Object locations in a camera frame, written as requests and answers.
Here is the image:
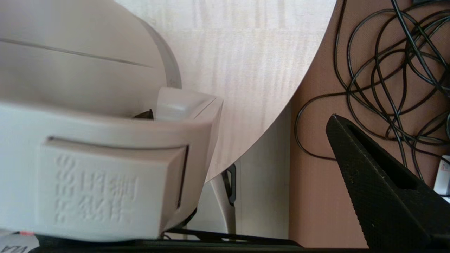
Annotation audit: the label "white table leg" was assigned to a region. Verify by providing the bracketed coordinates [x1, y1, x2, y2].
[210, 160, 240, 235]

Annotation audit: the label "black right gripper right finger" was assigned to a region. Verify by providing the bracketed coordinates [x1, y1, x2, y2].
[326, 114, 450, 249]

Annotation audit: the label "white electric kettle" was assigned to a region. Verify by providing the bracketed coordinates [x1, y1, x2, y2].
[0, 0, 224, 243]

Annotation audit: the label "white printed paper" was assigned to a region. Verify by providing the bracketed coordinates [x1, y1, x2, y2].
[433, 155, 450, 196]

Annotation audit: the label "tangled thin black cables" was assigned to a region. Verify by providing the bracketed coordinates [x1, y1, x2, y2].
[295, 0, 450, 183]

